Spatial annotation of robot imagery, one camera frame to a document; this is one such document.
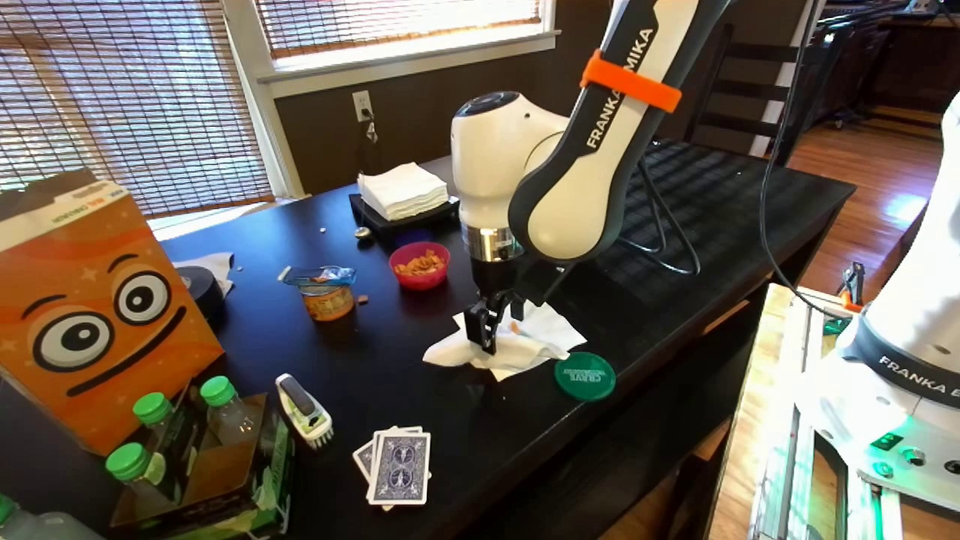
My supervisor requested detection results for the white napkin stack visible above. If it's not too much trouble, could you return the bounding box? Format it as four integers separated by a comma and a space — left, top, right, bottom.
353, 159, 449, 226

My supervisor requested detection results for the green capped clear bottle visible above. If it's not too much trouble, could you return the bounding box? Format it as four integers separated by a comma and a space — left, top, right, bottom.
103, 441, 173, 527
196, 372, 265, 454
128, 389, 206, 504
0, 491, 103, 540

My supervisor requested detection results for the crumpled white paper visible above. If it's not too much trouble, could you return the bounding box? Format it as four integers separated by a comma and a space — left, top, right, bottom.
173, 250, 239, 299

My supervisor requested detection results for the black napkin tray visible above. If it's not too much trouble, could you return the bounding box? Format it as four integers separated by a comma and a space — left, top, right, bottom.
347, 191, 465, 244

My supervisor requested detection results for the orange arm strap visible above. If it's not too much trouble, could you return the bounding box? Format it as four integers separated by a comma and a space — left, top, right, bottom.
579, 50, 686, 114

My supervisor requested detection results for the green round lid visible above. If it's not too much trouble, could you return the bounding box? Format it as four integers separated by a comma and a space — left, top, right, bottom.
552, 348, 618, 404

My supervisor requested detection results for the cardboard bottle carrier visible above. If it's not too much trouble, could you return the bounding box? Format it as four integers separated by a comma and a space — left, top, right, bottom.
106, 389, 293, 540

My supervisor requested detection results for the dark wooden chair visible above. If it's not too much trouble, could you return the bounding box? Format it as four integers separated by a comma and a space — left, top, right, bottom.
686, 0, 835, 167

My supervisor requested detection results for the light wooden robot stand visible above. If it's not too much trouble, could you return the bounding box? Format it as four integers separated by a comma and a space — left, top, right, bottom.
705, 281, 960, 540

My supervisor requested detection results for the red snack bowl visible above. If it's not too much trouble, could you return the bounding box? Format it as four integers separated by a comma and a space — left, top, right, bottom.
387, 241, 452, 294

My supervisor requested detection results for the blue backed playing cards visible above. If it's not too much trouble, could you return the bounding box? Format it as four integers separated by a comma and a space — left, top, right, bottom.
350, 424, 434, 513

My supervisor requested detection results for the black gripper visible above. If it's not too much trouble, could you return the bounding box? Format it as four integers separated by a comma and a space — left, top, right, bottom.
463, 256, 531, 356

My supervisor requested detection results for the white black stapler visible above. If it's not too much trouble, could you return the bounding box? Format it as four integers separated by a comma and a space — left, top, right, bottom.
272, 372, 335, 450

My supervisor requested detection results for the orange cartoon face box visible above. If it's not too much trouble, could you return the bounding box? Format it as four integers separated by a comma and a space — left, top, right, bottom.
0, 167, 228, 460

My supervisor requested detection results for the white wall outlet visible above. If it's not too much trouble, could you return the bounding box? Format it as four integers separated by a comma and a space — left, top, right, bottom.
347, 88, 380, 146

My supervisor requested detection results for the white paper tissue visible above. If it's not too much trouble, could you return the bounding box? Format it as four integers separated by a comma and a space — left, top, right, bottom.
420, 308, 521, 387
488, 298, 590, 384

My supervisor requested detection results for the dark wooden cabinet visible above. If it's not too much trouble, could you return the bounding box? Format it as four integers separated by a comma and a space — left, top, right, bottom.
819, 0, 960, 128

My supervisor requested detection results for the orange jelly plastic cup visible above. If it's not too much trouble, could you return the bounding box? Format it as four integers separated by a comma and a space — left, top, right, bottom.
283, 262, 361, 327

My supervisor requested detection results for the black tape roll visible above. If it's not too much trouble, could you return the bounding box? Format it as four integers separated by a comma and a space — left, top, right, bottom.
173, 265, 228, 337

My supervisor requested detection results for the black red clamp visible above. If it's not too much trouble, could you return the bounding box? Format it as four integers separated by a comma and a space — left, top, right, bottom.
836, 262, 869, 308

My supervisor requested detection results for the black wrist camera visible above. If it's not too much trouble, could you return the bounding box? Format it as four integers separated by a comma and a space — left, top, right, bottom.
525, 262, 576, 304

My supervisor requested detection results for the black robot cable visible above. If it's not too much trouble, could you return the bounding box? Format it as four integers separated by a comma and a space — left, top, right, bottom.
616, 94, 841, 325

